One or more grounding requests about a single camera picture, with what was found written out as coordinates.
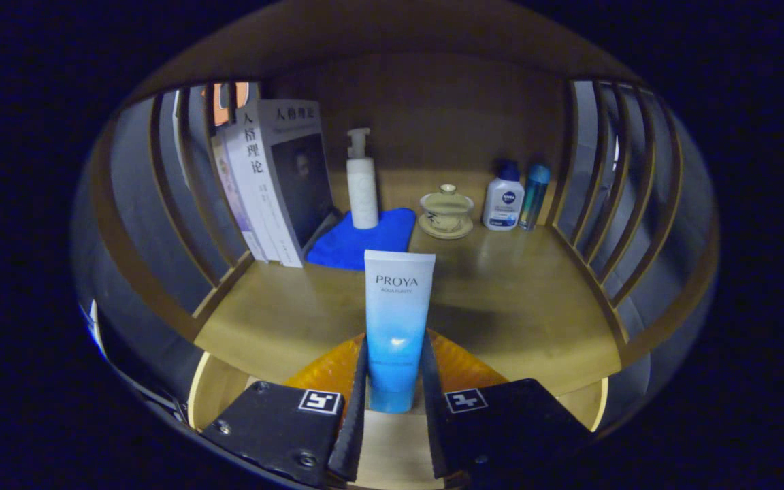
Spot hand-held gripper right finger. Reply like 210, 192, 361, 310
419, 330, 593, 487

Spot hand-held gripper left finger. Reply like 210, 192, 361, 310
200, 331, 370, 488

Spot blue white cosmetic tube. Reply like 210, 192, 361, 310
363, 250, 436, 414

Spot wooden countertop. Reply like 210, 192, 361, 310
193, 204, 624, 399

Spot wooden cabinet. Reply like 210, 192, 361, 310
69, 0, 719, 436

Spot blue folded cloth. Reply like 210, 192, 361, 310
306, 207, 419, 272

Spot beige lidded ceramic teacup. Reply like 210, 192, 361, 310
419, 184, 475, 240

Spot white pump bottle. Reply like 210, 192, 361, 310
346, 127, 380, 230

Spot white lotion bottle blue cap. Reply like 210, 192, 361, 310
482, 159, 525, 232

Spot thin white book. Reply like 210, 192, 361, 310
223, 122, 284, 265

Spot slim teal bottle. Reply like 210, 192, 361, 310
519, 163, 551, 232

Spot lavender book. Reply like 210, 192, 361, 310
211, 133, 267, 263

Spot thick grey white book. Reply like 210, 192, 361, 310
235, 99, 336, 268

